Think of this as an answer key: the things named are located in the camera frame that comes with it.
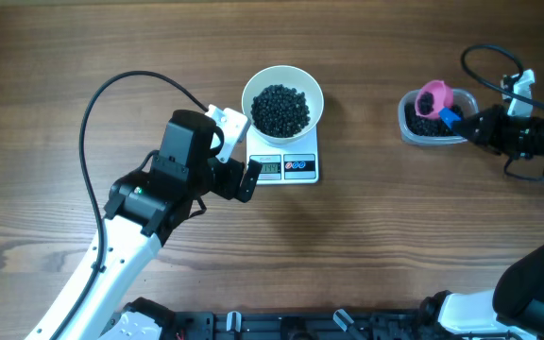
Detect pink scoop blue handle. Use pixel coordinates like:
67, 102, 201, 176
415, 80, 461, 129

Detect left black camera cable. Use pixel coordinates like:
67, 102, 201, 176
47, 70, 210, 340

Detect white round bowl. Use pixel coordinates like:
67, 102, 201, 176
242, 65, 325, 145

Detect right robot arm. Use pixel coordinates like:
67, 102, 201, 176
417, 105, 544, 339

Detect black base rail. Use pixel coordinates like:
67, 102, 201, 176
101, 297, 450, 340

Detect white digital kitchen scale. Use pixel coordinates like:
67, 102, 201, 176
246, 127, 319, 185

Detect clear plastic container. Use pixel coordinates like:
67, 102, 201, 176
398, 89, 479, 146

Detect black beans in bowl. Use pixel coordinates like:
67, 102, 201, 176
251, 84, 311, 138

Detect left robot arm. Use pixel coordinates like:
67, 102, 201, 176
29, 106, 262, 339

